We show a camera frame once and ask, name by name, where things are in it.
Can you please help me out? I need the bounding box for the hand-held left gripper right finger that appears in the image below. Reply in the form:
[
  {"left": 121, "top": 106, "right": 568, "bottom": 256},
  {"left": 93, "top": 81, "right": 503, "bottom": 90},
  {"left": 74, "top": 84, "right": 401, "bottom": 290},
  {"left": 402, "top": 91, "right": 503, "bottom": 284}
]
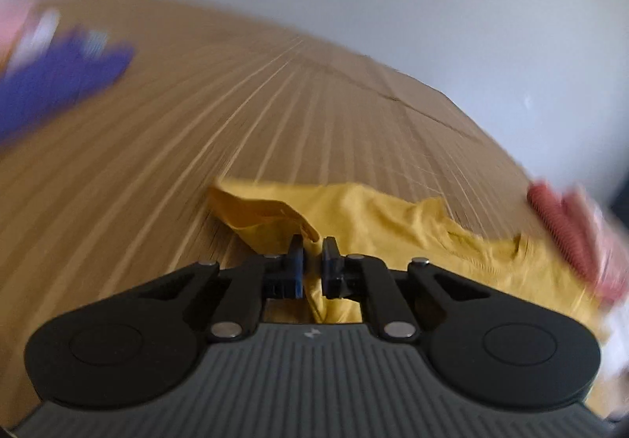
[{"left": 322, "top": 236, "right": 492, "bottom": 341}]

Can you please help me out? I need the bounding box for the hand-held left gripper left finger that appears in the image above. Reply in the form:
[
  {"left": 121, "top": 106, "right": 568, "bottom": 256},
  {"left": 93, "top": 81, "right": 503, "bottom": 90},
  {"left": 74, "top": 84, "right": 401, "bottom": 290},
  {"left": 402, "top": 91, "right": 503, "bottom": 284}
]
[{"left": 135, "top": 234, "right": 306, "bottom": 341}]

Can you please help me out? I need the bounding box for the yellow garment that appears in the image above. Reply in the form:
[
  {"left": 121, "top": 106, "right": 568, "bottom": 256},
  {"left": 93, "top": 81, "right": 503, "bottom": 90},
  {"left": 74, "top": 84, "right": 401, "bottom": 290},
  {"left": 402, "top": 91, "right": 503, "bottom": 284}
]
[{"left": 209, "top": 179, "right": 615, "bottom": 419}]

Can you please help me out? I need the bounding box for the bamboo bed mat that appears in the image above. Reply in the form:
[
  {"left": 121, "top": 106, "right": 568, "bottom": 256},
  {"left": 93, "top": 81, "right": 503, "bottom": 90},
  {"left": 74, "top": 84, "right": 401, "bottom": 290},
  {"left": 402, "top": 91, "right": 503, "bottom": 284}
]
[{"left": 0, "top": 0, "right": 610, "bottom": 419}]

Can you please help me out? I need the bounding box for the red striped folded cloth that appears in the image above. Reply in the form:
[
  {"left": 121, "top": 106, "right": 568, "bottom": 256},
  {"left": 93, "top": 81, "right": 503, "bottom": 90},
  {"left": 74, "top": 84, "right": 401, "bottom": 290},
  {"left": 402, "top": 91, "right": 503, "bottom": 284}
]
[{"left": 527, "top": 180, "right": 629, "bottom": 306}]

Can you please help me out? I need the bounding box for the pink folded garment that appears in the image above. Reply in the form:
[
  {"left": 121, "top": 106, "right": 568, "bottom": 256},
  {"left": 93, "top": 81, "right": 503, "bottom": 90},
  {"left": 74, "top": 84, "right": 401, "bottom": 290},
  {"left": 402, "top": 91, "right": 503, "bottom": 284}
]
[{"left": 565, "top": 185, "right": 629, "bottom": 306}]

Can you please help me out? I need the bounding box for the white bed sheet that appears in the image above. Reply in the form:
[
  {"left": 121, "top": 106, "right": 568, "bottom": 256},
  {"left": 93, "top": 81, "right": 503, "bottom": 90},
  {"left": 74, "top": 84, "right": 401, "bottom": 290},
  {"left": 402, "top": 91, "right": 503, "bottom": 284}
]
[{"left": 597, "top": 305, "right": 629, "bottom": 380}]

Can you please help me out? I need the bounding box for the purple garment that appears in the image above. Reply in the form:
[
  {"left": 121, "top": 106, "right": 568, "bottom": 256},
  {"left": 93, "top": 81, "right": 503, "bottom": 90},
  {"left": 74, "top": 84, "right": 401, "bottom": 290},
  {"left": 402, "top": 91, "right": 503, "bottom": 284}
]
[{"left": 0, "top": 26, "right": 136, "bottom": 144}]

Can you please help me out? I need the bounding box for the light pink garment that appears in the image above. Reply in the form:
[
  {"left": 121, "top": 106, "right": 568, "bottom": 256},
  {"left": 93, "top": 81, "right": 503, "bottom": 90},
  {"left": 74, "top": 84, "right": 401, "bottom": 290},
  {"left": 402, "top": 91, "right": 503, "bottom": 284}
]
[{"left": 0, "top": 0, "right": 61, "bottom": 70}]

